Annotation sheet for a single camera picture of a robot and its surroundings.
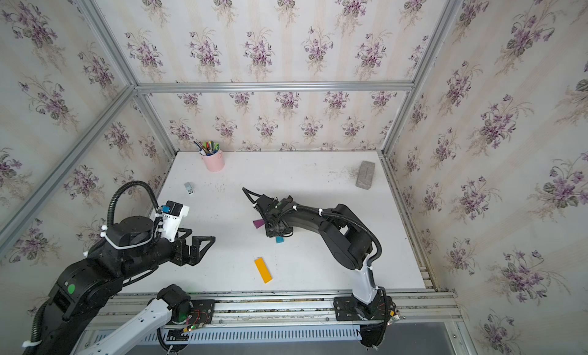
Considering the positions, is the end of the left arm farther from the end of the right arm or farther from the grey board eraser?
the grey board eraser

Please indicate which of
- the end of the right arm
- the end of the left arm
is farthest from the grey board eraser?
the end of the left arm

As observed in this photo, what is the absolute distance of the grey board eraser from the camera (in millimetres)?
1065
